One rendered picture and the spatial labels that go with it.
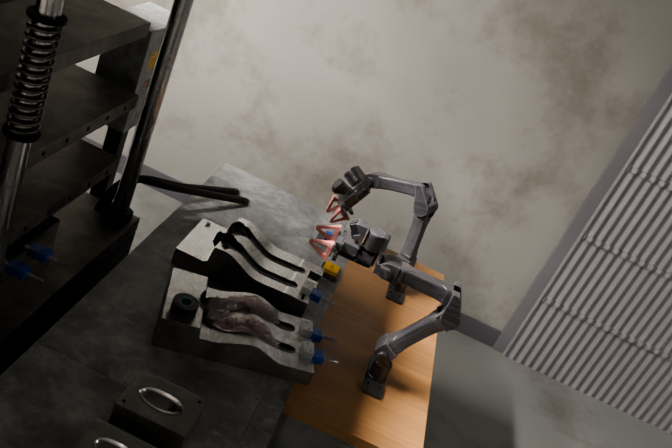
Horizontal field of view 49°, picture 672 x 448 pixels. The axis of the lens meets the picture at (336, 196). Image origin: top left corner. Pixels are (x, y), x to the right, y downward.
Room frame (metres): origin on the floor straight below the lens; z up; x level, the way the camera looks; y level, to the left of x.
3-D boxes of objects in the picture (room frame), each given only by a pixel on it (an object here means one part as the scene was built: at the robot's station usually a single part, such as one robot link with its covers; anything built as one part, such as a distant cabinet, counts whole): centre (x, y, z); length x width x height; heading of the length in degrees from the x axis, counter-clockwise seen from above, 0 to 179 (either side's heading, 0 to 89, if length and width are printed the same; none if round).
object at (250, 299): (1.89, 0.11, 0.90); 0.26 x 0.18 x 0.08; 105
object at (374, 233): (2.00, -0.20, 1.24); 0.12 x 0.09 x 0.12; 89
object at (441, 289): (2.01, -0.36, 1.17); 0.30 x 0.09 x 0.12; 89
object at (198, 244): (2.25, 0.18, 0.87); 0.50 x 0.26 x 0.14; 88
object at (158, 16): (2.49, 0.87, 0.73); 0.30 x 0.22 x 1.47; 178
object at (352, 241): (2.01, -0.10, 1.25); 0.07 x 0.06 x 0.11; 179
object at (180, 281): (1.88, 0.11, 0.85); 0.50 x 0.26 x 0.11; 105
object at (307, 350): (1.91, -0.17, 0.85); 0.13 x 0.05 x 0.05; 105
